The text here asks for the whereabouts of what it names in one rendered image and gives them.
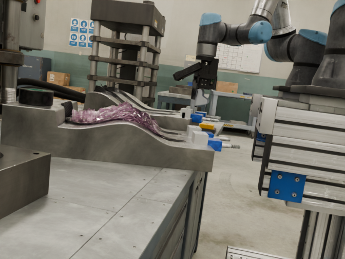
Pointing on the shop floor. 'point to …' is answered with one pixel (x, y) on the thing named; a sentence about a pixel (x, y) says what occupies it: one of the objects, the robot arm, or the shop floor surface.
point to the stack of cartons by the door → (60, 78)
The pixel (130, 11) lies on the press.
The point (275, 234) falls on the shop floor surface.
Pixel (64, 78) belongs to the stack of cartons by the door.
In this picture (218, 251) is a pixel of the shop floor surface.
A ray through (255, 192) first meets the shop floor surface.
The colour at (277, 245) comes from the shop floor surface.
